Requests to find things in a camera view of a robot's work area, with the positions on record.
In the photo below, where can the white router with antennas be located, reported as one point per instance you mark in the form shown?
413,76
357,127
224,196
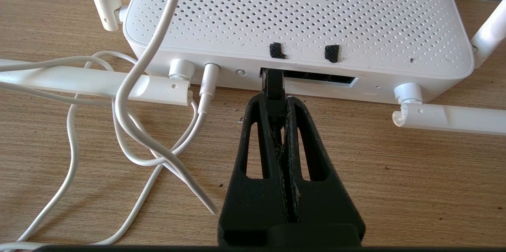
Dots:
300,23

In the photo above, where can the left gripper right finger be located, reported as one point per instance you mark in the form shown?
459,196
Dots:
320,200

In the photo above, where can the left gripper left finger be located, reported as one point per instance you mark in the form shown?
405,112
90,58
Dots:
255,196

